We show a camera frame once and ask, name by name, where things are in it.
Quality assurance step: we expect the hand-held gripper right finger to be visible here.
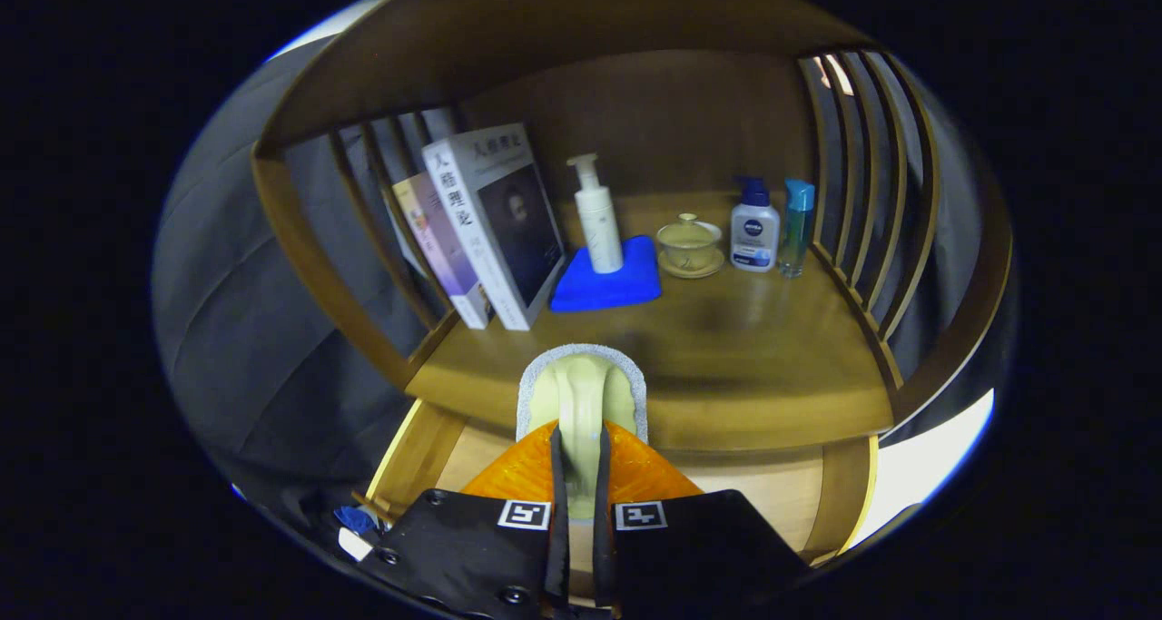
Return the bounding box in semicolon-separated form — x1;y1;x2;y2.
595;420;813;620

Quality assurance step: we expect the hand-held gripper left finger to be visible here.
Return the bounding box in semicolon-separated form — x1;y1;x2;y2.
359;420;568;620

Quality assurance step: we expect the green handled scrubbing brush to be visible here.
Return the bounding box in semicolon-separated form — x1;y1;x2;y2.
516;343;649;523

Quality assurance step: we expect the wooden drawer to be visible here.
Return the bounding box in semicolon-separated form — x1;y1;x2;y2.
368;398;881;566

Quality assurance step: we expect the wooden countertop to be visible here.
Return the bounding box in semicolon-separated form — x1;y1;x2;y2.
404;189;895;453

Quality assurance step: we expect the wooden cabinet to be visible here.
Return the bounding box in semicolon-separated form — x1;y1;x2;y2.
250;0;1013;566

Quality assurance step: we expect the blue folded cloth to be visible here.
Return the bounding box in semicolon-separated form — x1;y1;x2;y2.
549;234;663;314

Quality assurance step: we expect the thick white book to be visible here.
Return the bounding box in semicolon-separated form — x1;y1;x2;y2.
422;123;568;332

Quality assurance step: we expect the white table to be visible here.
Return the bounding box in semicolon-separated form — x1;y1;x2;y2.
849;389;995;557

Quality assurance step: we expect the beige lidded teacup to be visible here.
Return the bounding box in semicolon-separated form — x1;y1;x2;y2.
655;212;727;280

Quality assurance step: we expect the white pump bottle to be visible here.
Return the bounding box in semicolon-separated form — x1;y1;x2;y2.
566;153;625;275

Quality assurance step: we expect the purple book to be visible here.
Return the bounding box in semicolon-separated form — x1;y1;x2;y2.
392;171;496;330

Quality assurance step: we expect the white lotion bottle blue cap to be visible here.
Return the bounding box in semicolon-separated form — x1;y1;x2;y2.
730;176;782;273

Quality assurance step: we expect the teal bottle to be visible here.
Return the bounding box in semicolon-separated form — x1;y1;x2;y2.
778;179;816;279

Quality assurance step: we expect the black backdrop cloth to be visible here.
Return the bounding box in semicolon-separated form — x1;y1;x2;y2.
153;34;1019;535

